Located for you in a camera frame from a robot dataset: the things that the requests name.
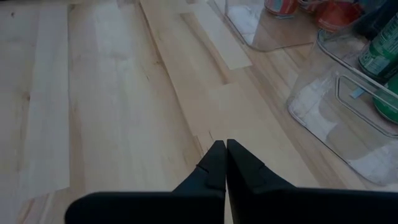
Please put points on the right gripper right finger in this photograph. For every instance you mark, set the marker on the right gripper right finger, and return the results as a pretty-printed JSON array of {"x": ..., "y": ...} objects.
[{"x": 311, "y": 208}]

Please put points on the green Sprite can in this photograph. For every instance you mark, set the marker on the green Sprite can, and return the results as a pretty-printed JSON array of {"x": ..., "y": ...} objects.
[
  {"x": 390, "y": 105},
  {"x": 382, "y": 53}
]

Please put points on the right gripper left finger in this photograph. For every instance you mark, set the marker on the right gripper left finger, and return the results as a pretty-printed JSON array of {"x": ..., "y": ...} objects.
[{"x": 155, "y": 208}]

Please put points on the clear plastic bin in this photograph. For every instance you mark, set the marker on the clear plastic bin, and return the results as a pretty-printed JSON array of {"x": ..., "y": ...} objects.
[
  {"x": 273, "y": 34},
  {"x": 326, "y": 124}
]

